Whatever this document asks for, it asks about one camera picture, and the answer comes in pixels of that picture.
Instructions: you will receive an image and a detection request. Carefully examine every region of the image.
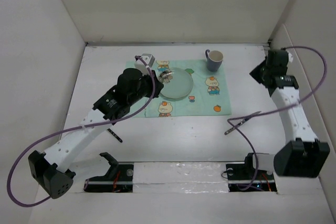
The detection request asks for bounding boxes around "steel table knife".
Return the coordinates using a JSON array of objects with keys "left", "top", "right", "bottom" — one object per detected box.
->
[{"left": 224, "top": 111, "right": 261, "bottom": 135}]

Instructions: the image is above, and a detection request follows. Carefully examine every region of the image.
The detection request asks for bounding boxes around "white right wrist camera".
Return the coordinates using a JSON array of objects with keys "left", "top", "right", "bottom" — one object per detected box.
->
[{"left": 287, "top": 52, "right": 293, "bottom": 63}]

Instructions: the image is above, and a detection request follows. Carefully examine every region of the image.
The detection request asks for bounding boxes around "green cartoon print cloth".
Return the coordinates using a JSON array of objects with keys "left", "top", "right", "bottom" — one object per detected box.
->
[{"left": 136, "top": 60, "right": 232, "bottom": 118}]

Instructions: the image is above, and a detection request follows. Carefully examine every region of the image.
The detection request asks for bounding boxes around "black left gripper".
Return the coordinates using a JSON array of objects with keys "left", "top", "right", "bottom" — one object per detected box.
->
[{"left": 128, "top": 69, "right": 163, "bottom": 105}]

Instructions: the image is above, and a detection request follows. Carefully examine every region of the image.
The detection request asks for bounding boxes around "steel fork black handle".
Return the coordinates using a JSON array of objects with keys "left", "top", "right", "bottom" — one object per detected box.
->
[{"left": 107, "top": 129, "right": 123, "bottom": 143}]

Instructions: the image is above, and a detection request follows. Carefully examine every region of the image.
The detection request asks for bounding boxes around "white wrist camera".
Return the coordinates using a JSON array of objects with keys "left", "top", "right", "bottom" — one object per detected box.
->
[
  {"left": 134, "top": 54, "right": 155, "bottom": 72},
  {"left": 287, "top": 52, "right": 293, "bottom": 63}
]

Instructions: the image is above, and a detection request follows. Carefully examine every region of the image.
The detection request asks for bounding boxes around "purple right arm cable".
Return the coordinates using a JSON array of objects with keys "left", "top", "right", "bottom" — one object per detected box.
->
[{"left": 227, "top": 46, "right": 328, "bottom": 190}]

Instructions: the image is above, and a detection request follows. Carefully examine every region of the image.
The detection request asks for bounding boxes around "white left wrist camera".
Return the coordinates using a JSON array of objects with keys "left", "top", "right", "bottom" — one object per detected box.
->
[{"left": 134, "top": 54, "right": 155, "bottom": 72}]

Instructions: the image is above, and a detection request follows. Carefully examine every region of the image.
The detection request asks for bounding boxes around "green floral plate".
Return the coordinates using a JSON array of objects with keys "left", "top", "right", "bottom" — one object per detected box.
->
[{"left": 158, "top": 68, "right": 194, "bottom": 100}]

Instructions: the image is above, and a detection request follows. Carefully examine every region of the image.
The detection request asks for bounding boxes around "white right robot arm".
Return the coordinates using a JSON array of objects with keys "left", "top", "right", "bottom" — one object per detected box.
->
[{"left": 250, "top": 48, "right": 330, "bottom": 178}]

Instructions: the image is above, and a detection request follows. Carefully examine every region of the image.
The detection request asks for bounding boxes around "purple ceramic mug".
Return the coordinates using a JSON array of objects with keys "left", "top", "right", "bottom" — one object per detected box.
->
[{"left": 205, "top": 49, "right": 224, "bottom": 72}]

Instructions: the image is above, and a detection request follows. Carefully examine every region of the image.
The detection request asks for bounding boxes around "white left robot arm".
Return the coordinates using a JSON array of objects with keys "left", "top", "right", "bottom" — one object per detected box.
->
[{"left": 28, "top": 68, "right": 164, "bottom": 199}]

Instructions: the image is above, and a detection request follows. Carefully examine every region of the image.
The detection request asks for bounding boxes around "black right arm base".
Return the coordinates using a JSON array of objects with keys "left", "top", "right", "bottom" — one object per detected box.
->
[{"left": 221, "top": 153, "right": 277, "bottom": 193}]

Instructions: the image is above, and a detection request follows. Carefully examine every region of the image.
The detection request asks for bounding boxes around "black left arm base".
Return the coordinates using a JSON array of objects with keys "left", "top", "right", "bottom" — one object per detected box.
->
[{"left": 83, "top": 152, "right": 134, "bottom": 193}]

